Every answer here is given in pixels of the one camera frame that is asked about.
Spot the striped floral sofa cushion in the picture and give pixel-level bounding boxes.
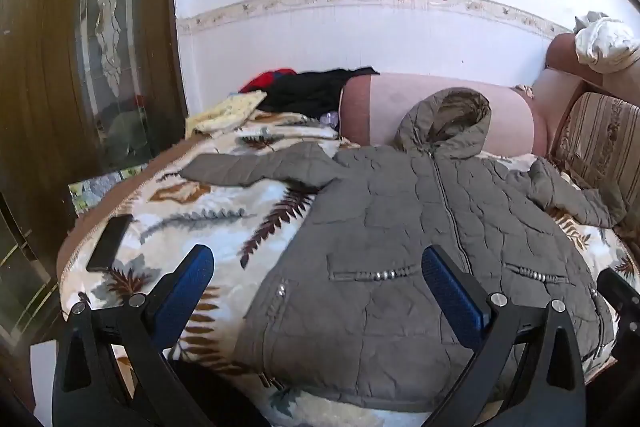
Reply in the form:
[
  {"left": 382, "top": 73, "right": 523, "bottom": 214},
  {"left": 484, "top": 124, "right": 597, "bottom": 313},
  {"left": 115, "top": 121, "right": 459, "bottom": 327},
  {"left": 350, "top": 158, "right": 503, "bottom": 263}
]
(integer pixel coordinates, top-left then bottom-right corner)
[{"left": 550, "top": 92, "right": 640, "bottom": 253}]

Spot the person's black trouser leg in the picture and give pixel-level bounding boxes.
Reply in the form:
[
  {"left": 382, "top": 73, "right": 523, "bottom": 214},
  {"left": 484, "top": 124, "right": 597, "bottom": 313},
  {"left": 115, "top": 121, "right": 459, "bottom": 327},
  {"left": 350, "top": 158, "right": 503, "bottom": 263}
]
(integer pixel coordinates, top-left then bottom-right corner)
[{"left": 170, "top": 354, "right": 271, "bottom": 427}]

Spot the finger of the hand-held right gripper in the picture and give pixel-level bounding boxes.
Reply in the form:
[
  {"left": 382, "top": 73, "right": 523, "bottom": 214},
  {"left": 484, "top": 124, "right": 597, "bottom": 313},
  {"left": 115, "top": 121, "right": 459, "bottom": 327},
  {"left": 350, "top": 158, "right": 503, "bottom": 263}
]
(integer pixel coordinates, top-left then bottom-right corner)
[{"left": 597, "top": 267, "right": 640, "bottom": 344}]

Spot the pink bolster cushion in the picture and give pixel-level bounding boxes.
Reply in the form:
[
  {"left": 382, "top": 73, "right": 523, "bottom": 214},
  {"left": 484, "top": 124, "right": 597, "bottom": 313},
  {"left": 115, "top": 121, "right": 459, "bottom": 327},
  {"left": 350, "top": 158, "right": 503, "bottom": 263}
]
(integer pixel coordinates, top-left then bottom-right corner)
[{"left": 339, "top": 72, "right": 551, "bottom": 156}]

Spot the black garment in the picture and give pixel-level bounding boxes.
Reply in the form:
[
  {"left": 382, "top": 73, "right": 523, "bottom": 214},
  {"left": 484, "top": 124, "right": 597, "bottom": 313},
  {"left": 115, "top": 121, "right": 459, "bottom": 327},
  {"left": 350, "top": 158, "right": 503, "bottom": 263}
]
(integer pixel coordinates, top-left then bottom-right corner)
[{"left": 257, "top": 67, "right": 381, "bottom": 115}]

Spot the black smartphone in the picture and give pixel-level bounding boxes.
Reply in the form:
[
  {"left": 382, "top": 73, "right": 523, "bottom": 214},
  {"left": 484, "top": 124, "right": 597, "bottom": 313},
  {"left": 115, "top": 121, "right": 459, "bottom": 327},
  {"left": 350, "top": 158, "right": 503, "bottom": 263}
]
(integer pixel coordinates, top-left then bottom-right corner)
[{"left": 86, "top": 214, "right": 135, "bottom": 273}]

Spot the olive quilted hooded jacket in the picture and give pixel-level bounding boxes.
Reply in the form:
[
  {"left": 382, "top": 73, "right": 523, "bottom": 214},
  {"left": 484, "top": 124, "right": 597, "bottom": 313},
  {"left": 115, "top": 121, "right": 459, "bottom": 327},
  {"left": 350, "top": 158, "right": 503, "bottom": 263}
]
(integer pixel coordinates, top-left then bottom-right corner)
[{"left": 180, "top": 88, "right": 628, "bottom": 415}]

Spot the leaf print fleece blanket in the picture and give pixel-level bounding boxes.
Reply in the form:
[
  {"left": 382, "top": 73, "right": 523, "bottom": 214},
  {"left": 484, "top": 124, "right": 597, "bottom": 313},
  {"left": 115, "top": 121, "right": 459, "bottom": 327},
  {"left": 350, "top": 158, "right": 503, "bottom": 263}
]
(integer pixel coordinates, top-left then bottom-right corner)
[{"left": 57, "top": 109, "right": 640, "bottom": 427}]

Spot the wooden door with glass inlay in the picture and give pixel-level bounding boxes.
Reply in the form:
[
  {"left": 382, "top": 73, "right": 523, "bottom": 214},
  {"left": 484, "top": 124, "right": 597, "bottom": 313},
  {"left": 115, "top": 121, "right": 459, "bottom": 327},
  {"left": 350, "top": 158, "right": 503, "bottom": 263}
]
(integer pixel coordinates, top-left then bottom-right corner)
[{"left": 0, "top": 0, "right": 188, "bottom": 208}]

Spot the white crumpled cloth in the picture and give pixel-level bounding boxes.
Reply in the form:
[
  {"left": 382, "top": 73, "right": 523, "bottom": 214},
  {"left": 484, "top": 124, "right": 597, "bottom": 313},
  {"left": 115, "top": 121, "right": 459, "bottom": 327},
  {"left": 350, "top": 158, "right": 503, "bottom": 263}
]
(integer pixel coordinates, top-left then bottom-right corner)
[{"left": 574, "top": 11, "right": 640, "bottom": 75}]

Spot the patterned floor mat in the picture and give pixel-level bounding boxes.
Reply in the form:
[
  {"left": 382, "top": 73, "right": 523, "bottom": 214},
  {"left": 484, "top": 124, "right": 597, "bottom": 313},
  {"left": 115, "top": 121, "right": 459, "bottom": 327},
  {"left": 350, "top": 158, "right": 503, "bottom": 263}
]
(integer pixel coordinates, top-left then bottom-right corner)
[{"left": 68, "top": 163, "right": 151, "bottom": 214}]

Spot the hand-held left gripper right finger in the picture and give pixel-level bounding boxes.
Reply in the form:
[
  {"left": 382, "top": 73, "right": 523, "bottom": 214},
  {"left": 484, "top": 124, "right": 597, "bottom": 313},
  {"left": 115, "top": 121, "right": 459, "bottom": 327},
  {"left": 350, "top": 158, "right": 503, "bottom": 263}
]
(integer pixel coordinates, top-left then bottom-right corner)
[{"left": 421, "top": 245, "right": 587, "bottom": 427}]

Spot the yellow patterned cloth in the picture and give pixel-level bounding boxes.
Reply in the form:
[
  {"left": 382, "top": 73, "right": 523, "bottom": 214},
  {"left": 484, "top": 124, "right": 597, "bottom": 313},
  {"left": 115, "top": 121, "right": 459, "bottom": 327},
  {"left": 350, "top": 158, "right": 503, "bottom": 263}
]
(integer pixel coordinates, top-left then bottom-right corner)
[{"left": 185, "top": 90, "right": 268, "bottom": 138}]

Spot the glass panel with brass strips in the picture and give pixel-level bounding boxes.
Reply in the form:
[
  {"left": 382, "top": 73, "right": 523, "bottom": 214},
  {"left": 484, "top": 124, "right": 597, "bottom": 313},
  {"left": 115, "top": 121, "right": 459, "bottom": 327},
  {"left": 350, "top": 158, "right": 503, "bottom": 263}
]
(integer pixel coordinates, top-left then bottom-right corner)
[{"left": 0, "top": 197, "right": 66, "bottom": 348}]

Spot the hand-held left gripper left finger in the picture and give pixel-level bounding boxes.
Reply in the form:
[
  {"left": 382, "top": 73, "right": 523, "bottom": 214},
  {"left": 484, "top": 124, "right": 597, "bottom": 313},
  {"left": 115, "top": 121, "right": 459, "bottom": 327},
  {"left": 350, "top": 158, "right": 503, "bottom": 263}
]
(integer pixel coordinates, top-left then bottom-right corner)
[{"left": 52, "top": 244, "right": 216, "bottom": 427}]

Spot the pink brown sofa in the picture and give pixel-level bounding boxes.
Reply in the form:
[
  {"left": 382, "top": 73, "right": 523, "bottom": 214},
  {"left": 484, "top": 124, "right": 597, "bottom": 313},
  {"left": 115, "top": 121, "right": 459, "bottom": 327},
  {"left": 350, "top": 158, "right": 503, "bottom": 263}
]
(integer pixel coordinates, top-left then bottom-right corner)
[{"left": 532, "top": 33, "right": 640, "bottom": 158}]

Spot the red garment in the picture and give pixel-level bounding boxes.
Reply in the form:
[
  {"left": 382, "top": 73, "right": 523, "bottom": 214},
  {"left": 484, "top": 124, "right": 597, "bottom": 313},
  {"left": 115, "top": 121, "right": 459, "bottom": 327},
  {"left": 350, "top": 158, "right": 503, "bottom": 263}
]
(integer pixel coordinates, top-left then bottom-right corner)
[{"left": 239, "top": 68, "right": 297, "bottom": 94}]

